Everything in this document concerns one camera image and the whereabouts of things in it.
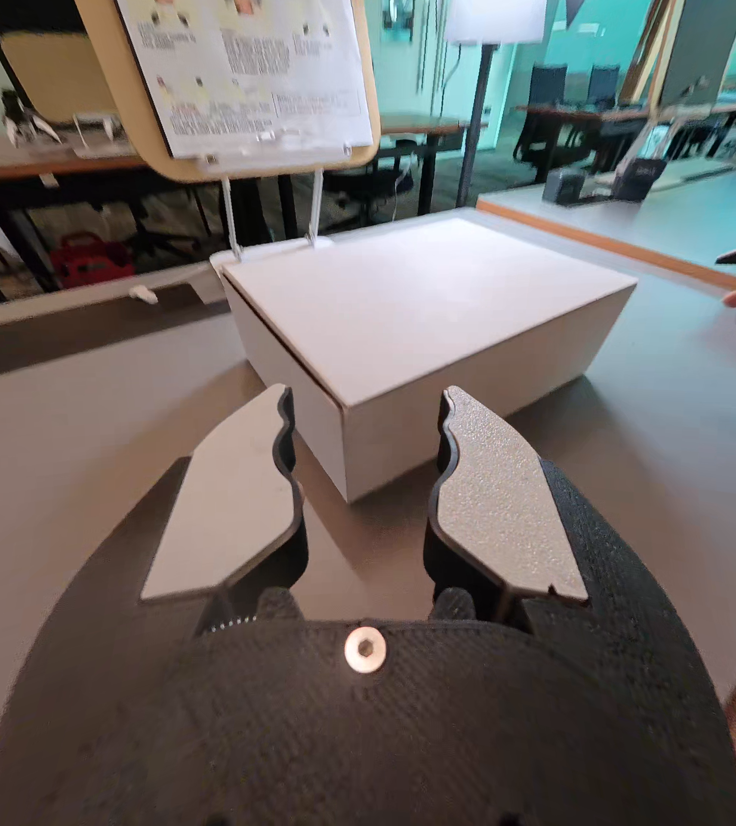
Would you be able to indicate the white cardboard box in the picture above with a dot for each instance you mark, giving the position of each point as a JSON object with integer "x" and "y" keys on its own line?
{"x": 406, "y": 303}

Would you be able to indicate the white shade floor lamp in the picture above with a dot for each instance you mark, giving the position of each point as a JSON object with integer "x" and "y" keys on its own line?
{"x": 497, "y": 19}

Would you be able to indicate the printed instruction sheet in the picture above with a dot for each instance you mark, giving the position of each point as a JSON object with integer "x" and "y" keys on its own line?
{"x": 245, "y": 64}

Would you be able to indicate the white plug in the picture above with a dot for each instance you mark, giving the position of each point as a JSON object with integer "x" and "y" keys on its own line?
{"x": 143, "y": 295}

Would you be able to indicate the grey board on stand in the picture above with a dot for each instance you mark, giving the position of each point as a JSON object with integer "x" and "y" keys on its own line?
{"x": 703, "y": 51}

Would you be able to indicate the black swivel chair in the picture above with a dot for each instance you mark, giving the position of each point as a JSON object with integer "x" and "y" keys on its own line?
{"x": 368, "y": 184}

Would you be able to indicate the black angled box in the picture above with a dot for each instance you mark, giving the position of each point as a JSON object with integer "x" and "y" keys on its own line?
{"x": 639, "y": 179}

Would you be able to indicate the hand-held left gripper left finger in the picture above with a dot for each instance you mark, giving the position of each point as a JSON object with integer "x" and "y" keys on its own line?
{"x": 226, "y": 503}

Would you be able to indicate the red tool case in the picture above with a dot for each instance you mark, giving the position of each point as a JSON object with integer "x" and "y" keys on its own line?
{"x": 93, "y": 261}

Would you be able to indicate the small black box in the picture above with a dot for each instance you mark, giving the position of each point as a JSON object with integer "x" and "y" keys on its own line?
{"x": 562, "y": 187}

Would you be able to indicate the black office chair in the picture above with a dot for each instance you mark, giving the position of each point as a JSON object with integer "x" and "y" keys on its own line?
{"x": 545, "y": 90}
{"x": 603, "y": 84}

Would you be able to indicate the grey table with wooden edge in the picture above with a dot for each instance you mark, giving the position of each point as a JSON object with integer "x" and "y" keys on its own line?
{"x": 684, "y": 219}

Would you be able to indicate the long wooden top table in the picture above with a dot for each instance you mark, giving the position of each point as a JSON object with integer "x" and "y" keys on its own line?
{"x": 606, "y": 113}

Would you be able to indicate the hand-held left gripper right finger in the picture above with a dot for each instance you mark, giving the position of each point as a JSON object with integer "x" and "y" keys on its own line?
{"x": 503, "y": 510}

